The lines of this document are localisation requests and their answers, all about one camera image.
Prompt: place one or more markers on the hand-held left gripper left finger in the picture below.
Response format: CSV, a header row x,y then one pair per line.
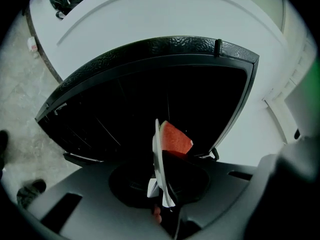
x,y
105,204

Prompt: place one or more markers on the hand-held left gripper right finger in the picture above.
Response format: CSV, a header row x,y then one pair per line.
x,y
225,184

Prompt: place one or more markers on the red watermelon slice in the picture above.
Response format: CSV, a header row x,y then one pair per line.
x,y
175,139

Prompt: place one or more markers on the white round plate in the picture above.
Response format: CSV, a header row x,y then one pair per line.
x,y
157,154

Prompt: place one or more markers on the black mini fridge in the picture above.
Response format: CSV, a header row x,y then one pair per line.
x,y
150,96

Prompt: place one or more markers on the person's right leg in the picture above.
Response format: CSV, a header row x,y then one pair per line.
x,y
31,192

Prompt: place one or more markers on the small white bottle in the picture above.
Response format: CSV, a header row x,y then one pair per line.
x,y
32,44

